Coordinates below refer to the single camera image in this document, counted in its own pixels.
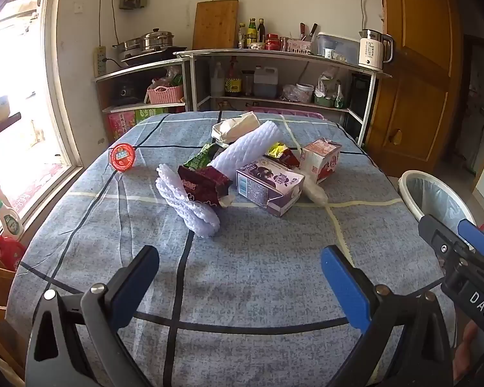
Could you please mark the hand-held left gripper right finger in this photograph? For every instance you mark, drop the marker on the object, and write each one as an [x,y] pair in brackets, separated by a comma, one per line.
[345,290]

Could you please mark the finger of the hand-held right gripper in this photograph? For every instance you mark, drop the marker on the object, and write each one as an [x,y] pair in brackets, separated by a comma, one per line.
[441,242]
[474,236]

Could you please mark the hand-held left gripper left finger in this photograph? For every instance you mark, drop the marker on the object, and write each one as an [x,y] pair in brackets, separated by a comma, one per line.
[135,280]

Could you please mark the white trash bin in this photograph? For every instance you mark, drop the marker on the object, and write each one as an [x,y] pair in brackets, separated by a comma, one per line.
[405,187]

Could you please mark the yellow snack wrapper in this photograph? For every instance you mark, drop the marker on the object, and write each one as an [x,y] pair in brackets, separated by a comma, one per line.
[278,152]

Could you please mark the long white foam net sleeve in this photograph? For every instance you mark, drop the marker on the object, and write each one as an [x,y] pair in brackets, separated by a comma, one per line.
[246,147]

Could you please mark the beige paper bag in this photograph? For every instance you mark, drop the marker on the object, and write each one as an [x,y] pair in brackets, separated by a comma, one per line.
[234,127]

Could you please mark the person's right hand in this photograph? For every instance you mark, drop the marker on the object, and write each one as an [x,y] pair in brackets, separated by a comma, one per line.
[464,350]

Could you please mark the blue bin liner bag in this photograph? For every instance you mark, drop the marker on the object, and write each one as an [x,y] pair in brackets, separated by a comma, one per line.
[439,197]

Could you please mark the crumpled white foam net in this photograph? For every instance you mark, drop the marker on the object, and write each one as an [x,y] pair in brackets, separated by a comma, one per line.
[193,213]

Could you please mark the white plastic wrapper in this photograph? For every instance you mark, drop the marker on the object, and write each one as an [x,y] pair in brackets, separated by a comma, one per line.
[316,194]

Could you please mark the blue checked tablecloth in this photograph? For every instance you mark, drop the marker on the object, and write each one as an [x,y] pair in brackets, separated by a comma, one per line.
[246,258]

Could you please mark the dark red snack wrapper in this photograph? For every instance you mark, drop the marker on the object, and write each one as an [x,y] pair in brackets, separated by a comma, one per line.
[203,183]

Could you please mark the red jelly cup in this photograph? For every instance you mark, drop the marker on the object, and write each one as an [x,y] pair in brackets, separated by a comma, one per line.
[122,157]

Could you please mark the red bag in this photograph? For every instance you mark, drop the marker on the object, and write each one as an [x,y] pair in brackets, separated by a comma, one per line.
[10,252]

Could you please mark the purple milk carton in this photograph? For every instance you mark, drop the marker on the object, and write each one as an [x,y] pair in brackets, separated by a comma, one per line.
[266,185]

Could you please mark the red and white milk carton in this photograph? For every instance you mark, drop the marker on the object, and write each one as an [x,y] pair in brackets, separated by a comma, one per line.
[320,161]

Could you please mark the green snack packet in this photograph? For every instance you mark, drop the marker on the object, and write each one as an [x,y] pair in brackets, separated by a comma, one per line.
[197,160]

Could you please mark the white dressing bottle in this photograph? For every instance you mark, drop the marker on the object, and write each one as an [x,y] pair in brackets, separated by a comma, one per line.
[10,221]

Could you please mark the pink carton box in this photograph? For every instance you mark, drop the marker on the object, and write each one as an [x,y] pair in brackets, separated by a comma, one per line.
[121,125]

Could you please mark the green carton box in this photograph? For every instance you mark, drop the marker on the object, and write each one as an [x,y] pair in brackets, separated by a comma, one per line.
[151,114]

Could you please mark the wooden door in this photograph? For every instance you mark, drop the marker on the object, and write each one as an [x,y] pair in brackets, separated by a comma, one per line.
[415,68]

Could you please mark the green bowl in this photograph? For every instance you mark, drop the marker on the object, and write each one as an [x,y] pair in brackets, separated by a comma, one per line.
[324,101]

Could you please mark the pink lidded storage box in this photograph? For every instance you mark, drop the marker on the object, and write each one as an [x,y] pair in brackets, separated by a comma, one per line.
[290,113]

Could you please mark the pink woven basket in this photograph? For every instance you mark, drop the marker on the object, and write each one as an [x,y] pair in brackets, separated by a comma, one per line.
[165,94]

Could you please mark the black kitchen appliance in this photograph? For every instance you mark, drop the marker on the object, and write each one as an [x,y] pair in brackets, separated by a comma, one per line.
[126,90]

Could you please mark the white plastic tub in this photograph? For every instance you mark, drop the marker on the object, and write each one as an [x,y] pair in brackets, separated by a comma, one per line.
[305,93]

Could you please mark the white electric kettle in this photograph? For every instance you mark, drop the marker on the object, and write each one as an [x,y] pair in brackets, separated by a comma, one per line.
[371,50]

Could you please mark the small steel shelf unit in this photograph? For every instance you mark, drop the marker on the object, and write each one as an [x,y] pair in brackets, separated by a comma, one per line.
[145,67]

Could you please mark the white plastic bottle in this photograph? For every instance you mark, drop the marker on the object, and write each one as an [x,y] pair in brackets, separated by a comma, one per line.
[217,82]

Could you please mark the clear plastic storage box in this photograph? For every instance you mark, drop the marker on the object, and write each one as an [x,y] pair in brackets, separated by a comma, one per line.
[343,46]

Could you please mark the small white cup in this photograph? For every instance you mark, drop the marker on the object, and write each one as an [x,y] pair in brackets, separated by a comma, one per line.
[328,53]

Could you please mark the white jug with dark liquid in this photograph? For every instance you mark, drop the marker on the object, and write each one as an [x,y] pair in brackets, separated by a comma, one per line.
[265,84]

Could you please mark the yellow label sauce bottle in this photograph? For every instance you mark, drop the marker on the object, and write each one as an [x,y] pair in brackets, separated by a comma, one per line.
[233,82]

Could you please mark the beige power strip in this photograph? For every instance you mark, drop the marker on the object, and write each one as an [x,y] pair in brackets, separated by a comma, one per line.
[100,61]

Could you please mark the brown jar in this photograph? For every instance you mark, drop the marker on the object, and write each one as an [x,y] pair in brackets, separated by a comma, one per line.
[247,82]

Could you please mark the steel pan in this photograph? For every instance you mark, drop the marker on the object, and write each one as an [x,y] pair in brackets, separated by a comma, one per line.
[127,46]

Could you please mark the steel steamer pot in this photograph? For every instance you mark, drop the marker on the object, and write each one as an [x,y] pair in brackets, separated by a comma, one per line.
[157,40]

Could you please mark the pink knife holder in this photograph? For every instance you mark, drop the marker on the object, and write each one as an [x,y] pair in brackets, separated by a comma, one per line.
[298,46]

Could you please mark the large steel shelf unit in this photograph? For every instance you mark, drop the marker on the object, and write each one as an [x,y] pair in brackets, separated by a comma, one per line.
[282,54]

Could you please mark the red tin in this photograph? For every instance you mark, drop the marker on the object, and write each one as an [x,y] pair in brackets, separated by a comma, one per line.
[272,42]

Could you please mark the small clear bottle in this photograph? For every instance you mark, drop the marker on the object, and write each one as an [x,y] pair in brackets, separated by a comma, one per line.
[242,36]

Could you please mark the wooden cutting board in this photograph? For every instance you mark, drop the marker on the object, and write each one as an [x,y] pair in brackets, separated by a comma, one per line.
[215,24]

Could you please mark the dark glass bottle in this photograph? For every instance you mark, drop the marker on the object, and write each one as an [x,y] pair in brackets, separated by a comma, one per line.
[261,31]

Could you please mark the green glass bottle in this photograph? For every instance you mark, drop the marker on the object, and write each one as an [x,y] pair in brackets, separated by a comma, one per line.
[252,34]

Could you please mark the white window frame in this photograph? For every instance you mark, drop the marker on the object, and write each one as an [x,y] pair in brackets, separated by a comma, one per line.
[62,129]

